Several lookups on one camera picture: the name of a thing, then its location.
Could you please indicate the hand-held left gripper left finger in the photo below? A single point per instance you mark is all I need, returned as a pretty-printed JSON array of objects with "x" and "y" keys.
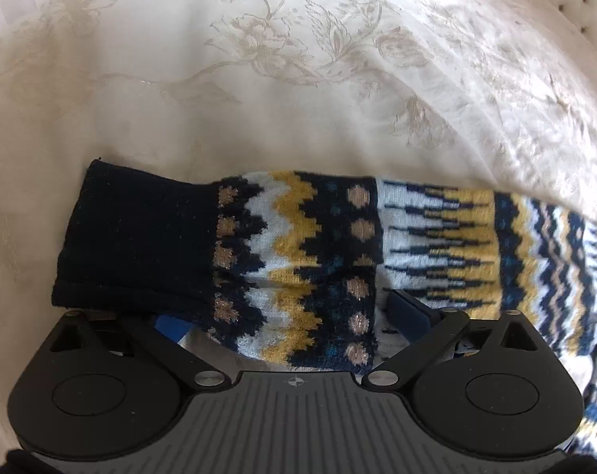
[{"x": 172, "y": 327}]

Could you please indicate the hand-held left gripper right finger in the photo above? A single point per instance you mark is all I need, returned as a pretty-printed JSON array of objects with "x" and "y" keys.
[{"x": 408, "y": 312}]

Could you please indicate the patterned knit sweater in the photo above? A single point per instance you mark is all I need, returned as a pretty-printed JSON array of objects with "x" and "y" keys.
[{"x": 303, "y": 237}]

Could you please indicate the black fuzzy cloth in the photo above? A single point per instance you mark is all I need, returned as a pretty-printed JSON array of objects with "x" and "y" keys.
[
  {"x": 582, "y": 465},
  {"x": 19, "y": 461}
]

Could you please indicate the cream embroidered bedspread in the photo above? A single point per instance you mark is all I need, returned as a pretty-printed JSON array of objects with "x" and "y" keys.
[{"x": 278, "y": 84}]

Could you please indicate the cream tufted headboard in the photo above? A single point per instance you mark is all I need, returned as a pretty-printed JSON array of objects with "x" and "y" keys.
[{"x": 589, "y": 5}]

